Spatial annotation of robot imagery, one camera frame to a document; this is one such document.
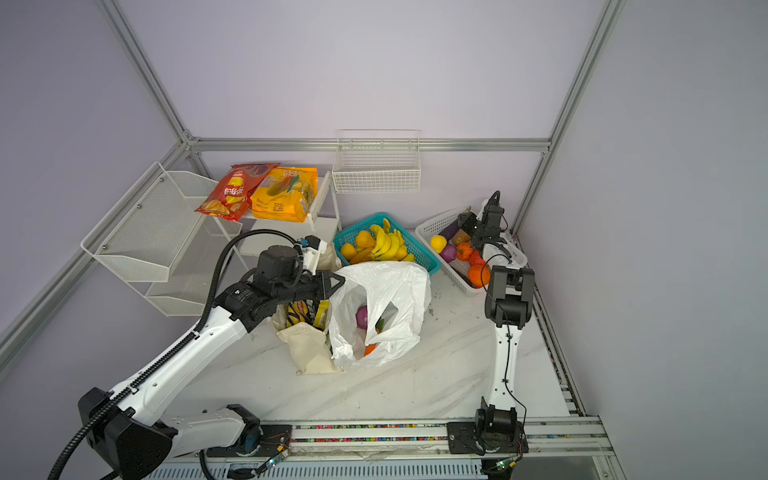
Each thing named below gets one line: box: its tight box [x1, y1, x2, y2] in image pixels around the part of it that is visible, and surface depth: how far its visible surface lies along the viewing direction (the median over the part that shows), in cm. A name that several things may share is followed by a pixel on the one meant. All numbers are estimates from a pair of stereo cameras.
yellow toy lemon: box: [430, 234, 447, 254], surface depth 104 cm
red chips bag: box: [194, 163, 281, 222], surface depth 81 cm
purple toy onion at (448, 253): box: [440, 244, 457, 263], surface depth 107 cm
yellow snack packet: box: [313, 300, 331, 331], surface depth 82 cm
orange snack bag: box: [250, 167, 319, 223], surface depth 77 cm
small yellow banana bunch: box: [370, 218, 415, 262], surface depth 102 cm
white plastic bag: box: [328, 261, 431, 371], surface depth 74 cm
